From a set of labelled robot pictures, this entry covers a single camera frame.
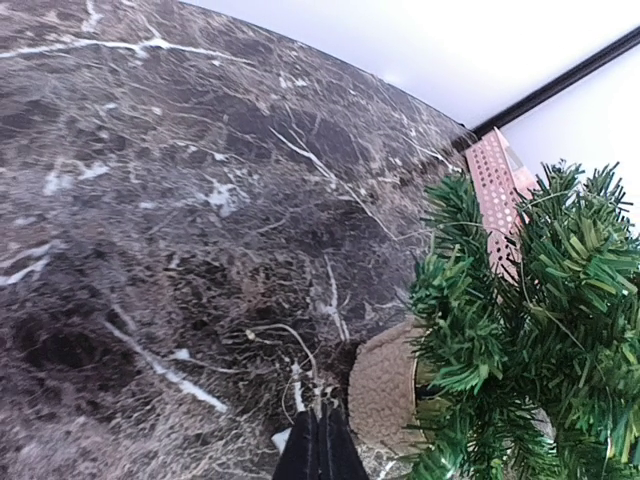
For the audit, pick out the right black frame pole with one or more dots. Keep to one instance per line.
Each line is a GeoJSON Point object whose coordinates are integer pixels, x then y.
{"type": "Point", "coordinates": [560, 83]}

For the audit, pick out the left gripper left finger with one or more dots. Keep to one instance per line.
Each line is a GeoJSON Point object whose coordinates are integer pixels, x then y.
{"type": "Point", "coordinates": [300, 457]}

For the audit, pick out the pink plastic basket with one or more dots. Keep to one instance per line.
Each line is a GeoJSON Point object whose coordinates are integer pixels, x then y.
{"type": "Point", "coordinates": [500, 179]}

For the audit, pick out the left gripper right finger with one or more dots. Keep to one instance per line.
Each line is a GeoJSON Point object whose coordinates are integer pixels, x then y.
{"type": "Point", "coordinates": [338, 456]}

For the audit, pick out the small green christmas tree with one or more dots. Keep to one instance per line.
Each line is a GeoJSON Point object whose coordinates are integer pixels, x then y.
{"type": "Point", "coordinates": [530, 339]}

